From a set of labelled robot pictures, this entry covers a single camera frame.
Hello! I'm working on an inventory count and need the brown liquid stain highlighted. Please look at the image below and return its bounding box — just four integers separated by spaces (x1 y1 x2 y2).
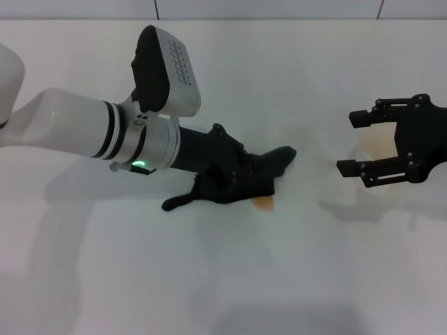
251 197 277 213

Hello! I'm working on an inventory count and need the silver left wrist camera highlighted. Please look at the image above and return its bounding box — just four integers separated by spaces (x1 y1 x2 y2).
131 24 203 118

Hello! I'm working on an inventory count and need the white paper cup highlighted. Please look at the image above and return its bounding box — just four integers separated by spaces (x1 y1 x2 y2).
345 126 402 192

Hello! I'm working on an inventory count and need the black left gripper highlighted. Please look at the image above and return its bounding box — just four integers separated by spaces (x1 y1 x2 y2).
176 123 256 186

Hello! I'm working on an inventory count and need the dark blue rag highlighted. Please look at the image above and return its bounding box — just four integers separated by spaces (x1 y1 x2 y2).
161 145 298 212

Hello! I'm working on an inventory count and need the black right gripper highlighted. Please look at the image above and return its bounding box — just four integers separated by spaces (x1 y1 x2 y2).
337 93 447 186

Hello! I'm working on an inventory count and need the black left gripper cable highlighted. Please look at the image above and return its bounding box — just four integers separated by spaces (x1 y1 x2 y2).
110 162 158 176

